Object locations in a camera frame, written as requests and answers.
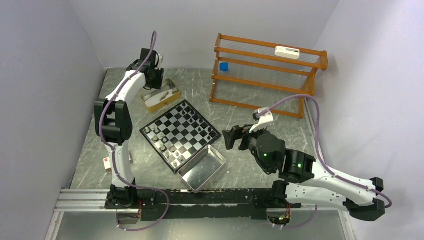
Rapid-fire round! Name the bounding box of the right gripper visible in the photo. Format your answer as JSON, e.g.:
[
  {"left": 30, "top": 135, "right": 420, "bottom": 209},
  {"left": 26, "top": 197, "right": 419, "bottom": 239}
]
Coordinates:
[{"left": 222, "top": 121, "right": 272, "bottom": 172}]

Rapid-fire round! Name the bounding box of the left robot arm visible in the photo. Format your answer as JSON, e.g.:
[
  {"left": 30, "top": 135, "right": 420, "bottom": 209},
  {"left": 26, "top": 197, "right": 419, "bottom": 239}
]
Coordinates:
[{"left": 94, "top": 48, "right": 164, "bottom": 208}]

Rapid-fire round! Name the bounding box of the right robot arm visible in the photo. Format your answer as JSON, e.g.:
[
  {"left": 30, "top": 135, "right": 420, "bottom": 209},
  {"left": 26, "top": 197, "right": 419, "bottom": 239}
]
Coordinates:
[{"left": 222, "top": 125, "right": 386, "bottom": 222}]

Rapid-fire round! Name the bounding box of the gold tin of white pieces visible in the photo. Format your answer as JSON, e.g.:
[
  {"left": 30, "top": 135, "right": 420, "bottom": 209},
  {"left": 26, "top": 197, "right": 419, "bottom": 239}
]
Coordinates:
[{"left": 141, "top": 78, "right": 182, "bottom": 113}]

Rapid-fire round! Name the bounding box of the silver metal tin lid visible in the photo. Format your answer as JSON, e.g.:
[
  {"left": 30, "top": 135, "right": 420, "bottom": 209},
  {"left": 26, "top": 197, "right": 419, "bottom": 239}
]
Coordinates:
[{"left": 177, "top": 145, "right": 227, "bottom": 194}]

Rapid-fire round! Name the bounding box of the black white chessboard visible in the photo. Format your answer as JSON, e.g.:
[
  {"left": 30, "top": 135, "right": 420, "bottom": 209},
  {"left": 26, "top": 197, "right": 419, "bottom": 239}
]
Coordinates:
[{"left": 139, "top": 100, "right": 222, "bottom": 173}]

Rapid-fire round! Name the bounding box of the orange wooden rack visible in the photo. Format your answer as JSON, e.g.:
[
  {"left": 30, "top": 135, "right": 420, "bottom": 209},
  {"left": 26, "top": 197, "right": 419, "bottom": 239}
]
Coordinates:
[{"left": 209, "top": 33, "right": 329, "bottom": 110}]

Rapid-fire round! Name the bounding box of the blue cube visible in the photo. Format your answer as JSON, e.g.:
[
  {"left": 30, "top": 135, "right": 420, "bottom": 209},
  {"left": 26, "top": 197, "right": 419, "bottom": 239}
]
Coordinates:
[{"left": 218, "top": 62, "right": 229, "bottom": 72}]

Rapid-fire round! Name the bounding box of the white rectangular device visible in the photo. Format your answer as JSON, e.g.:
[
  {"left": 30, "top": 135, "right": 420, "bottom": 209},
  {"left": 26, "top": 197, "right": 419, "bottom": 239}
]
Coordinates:
[{"left": 274, "top": 46, "right": 301, "bottom": 60}]

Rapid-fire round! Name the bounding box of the small white card box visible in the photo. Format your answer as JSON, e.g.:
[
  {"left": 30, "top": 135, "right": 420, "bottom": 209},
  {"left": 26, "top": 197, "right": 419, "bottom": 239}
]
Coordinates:
[{"left": 101, "top": 151, "right": 134, "bottom": 173}]

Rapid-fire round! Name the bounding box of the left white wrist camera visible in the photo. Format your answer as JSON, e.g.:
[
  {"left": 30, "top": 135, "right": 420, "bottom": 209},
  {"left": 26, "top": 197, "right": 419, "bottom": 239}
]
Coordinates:
[{"left": 155, "top": 53, "right": 164, "bottom": 69}]

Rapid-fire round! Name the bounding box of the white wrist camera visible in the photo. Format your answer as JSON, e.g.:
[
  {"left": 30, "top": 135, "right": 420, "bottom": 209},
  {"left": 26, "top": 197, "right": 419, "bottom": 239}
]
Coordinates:
[
  {"left": 249, "top": 107, "right": 274, "bottom": 133},
  {"left": 155, "top": 53, "right": 164, "bottom": 69}
]

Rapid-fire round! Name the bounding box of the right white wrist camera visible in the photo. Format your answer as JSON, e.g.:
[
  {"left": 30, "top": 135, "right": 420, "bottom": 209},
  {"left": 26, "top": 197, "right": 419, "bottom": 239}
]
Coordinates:
[{"left": 249, "top": 107, "right": 274, "bottom": 133}]

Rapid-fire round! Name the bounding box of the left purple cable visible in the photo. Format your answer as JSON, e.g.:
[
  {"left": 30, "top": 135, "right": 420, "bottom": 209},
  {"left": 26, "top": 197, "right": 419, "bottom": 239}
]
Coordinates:
[{"left": 98, "top": 30, "right": 170, "bottom": 232}]

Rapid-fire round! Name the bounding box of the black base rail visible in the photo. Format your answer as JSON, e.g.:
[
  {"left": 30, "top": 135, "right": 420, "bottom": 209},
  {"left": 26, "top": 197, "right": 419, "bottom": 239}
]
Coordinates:
[{"left": 104, "top": 188, "right": 302, "bottom": 222}]

